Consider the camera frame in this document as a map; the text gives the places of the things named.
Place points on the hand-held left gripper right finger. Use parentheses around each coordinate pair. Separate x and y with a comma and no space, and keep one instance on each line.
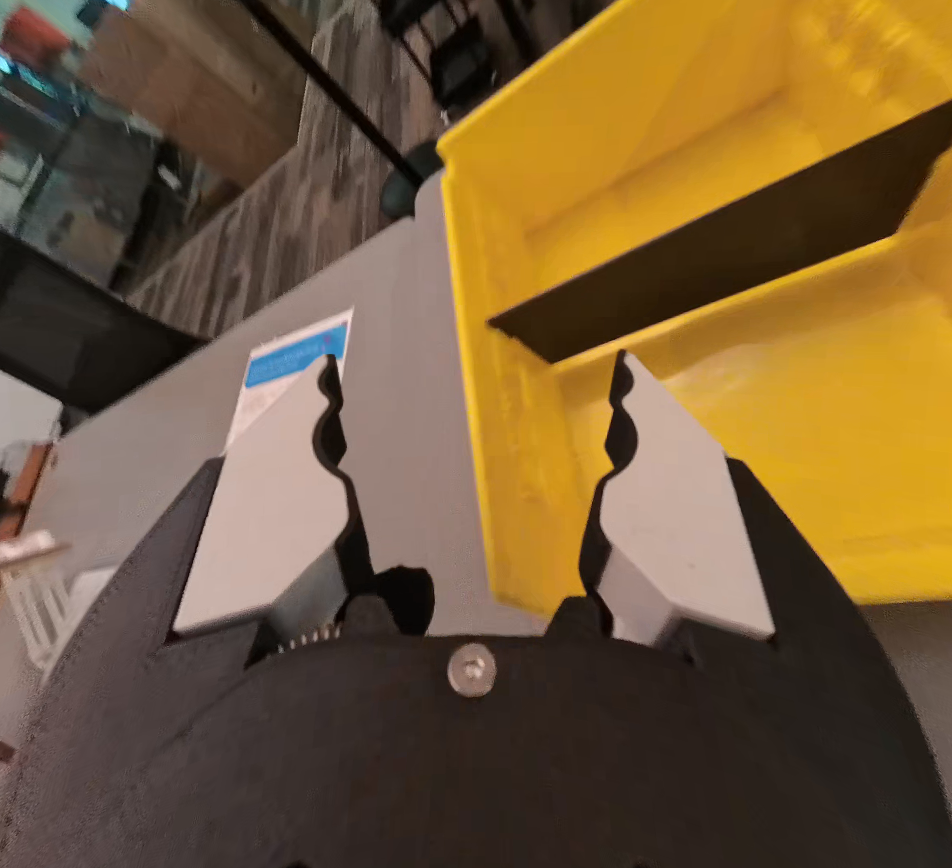
(684,511)

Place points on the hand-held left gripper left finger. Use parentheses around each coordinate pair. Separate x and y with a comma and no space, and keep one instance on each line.
(260,511)

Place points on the yellow plastic bin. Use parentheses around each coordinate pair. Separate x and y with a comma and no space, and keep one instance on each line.
(744,102)

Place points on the white paper sheet blue stripe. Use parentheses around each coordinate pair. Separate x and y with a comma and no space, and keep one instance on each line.
(297,347)

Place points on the brown wooden desk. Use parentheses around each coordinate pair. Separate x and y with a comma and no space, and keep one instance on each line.
(26,488)

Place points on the black bin divider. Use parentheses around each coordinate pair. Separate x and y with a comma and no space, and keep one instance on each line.
(706,273)

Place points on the white tablet stand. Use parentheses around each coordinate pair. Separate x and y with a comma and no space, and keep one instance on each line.
(37,600)

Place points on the black office chair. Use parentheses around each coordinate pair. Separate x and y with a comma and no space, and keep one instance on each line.
(74,332)

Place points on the black pole stand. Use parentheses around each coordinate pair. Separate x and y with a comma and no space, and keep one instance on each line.
(405,195)

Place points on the brown cardboard box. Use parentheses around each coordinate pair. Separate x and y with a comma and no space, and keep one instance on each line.
(193,64)

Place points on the orange red object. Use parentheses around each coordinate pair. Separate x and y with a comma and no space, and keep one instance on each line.
(30,31)

